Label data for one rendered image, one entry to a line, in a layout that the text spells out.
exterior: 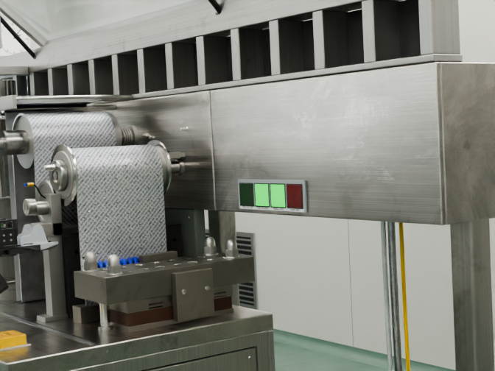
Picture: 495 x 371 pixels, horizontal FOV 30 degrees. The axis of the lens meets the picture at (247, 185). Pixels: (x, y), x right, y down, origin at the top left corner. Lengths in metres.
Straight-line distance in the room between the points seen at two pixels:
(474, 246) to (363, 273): 3.49
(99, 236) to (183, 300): 0.28
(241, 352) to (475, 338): 0.56
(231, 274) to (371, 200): 0.49
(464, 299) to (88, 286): 0.82
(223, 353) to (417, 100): 0.78
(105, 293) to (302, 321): 3.90
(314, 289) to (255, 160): 3.62
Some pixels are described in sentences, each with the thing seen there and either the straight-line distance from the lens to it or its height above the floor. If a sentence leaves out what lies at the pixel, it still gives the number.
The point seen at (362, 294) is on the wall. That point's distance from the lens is 5.40.
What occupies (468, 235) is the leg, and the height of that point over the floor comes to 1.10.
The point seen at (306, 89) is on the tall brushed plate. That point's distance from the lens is 1.99.
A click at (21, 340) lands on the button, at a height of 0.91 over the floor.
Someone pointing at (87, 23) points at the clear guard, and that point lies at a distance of 2.89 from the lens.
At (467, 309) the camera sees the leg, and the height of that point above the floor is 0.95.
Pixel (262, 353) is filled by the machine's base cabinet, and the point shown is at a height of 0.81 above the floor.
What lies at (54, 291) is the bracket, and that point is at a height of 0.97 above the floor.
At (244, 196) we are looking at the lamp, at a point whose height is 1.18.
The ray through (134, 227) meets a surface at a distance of 2.28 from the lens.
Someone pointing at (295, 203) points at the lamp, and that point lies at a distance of 2.03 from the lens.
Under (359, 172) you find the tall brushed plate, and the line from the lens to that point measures 1.87.
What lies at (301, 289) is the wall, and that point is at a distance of 5.83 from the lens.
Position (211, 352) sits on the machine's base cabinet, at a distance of 2.13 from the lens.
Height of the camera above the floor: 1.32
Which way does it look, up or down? 3 degrees down
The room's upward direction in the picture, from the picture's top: 3 degrees counter-clockwise
